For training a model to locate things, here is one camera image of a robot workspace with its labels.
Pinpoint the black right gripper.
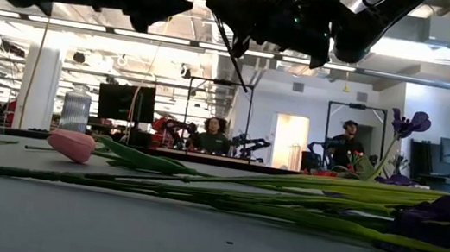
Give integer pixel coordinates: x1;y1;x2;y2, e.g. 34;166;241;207
197;0;344;72

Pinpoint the clear ribbed glass vase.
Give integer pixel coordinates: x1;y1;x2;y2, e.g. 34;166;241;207
57;81;95;134

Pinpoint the pink tulip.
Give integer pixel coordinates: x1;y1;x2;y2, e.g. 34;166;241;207
44;126;214;182

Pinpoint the purple flower bunch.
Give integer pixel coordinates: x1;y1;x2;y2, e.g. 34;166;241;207
373;170;420;190
0;130;450;252

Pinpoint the black monitor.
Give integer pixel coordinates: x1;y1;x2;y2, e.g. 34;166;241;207
94;80;159;126

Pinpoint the person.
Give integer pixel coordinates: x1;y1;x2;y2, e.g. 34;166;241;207
185;113;236;157
327;117;370;171

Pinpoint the white pillar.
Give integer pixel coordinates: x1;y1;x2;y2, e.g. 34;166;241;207
11;41;66;134

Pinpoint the grey ceiling box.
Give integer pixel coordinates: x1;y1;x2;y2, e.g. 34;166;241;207
425;14;450;47

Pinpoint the silver ceiling duct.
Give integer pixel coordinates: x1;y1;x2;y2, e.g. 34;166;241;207
191;0;254;123

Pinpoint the black frame stand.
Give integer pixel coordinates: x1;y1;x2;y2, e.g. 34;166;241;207
179;75;257;161
320;99;390;173

